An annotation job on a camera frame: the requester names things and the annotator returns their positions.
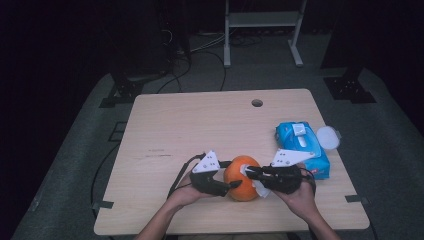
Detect black stand base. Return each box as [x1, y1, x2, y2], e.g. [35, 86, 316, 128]
[98, 70, 168, 109]
[321, 65, 378, 105]

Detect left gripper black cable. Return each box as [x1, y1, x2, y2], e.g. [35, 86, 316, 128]
[167, 152, 208, 200]

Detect orange plush toy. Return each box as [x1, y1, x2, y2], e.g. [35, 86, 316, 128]
[222, 155, 263, 203]

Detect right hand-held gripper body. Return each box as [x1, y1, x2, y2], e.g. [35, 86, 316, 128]
[262, 148, 316, 196]

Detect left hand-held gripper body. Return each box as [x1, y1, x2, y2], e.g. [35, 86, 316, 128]
[189, 150, 232, 198]

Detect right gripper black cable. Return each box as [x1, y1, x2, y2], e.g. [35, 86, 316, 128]
[299, 167, 317, 195]

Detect black tape strip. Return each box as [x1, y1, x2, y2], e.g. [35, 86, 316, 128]
[344, 194, 370, 205]
[91, 199, 115, 211]

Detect white metal stand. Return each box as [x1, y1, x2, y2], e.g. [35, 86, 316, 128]
[223, 0, 308, 69]

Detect blue wet wipes pack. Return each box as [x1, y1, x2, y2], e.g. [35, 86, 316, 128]
[274, 120, 331, 181]

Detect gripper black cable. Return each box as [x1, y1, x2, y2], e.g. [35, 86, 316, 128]
[299, 167, 317, 195]
[167, 152, 208, 200]

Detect white round dish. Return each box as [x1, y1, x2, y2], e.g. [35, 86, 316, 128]
[315, 125, 342, 151]

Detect thin black floor cable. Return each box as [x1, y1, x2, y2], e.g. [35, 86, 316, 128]
[90, 142, 122, 215]

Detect white floor cables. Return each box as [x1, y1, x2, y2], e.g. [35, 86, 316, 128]
[190, 32, 226, 54]

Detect person's left hand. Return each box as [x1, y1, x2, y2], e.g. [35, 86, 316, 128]
[166, 172, 215, 210]

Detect person's right hand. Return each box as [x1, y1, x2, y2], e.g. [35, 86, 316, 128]
[273, 163, 318, 222]

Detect white wet wipe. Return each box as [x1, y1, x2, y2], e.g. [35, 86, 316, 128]
[239, 163, 272, 199]

